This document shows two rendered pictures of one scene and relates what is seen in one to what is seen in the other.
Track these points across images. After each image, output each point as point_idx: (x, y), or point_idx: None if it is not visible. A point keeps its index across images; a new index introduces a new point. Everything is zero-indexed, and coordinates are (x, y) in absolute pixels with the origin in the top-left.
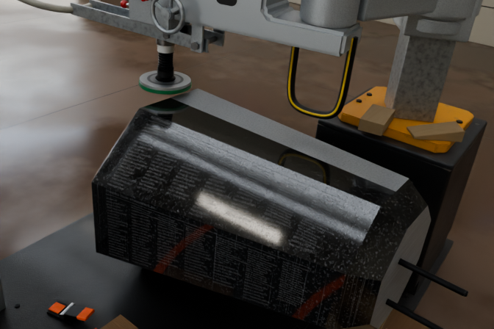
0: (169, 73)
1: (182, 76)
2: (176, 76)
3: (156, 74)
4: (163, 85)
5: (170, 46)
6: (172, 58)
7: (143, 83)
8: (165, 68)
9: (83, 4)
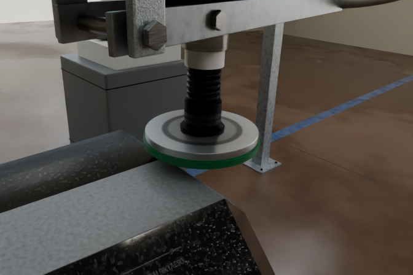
0: (185, 112)
1: (223, 146)
2: (221, 139)
3: (227, 122)
4: (160, 124)
5: (187, 51)
6: (194, 83)
7: (176, 110)
8: (185, 98)
9: None
